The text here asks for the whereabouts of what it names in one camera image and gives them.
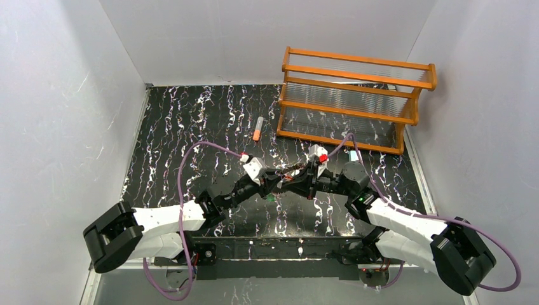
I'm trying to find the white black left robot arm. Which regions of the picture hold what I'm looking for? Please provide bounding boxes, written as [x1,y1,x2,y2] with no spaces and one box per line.
[83,168,291,274]

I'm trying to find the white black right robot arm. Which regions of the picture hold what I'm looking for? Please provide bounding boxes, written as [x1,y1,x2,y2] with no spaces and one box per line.
[280,161,496,295]

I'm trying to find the grey orange marker pen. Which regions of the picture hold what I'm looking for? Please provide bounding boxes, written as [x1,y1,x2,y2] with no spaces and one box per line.
[252,116,264,142]

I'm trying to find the orange wooden two-tier shelf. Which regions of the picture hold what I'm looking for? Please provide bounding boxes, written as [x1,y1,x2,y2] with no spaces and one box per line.
[276,47,438,155]

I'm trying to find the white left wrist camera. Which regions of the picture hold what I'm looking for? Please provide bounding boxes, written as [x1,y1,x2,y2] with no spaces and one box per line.
[240,154,267,186]

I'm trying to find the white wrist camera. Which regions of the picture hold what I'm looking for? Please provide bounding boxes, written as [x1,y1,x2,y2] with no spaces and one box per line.
[240,154,267,186]
[308,144,329,178]

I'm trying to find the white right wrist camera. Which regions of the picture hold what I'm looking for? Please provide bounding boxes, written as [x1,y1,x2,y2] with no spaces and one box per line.
[308,144,329,178]

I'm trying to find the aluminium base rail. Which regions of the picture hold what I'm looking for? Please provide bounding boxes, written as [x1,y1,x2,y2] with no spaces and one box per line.
[79,240,479,305]

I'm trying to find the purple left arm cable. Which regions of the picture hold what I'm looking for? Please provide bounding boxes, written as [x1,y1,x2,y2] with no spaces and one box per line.
[142,140,247,302]

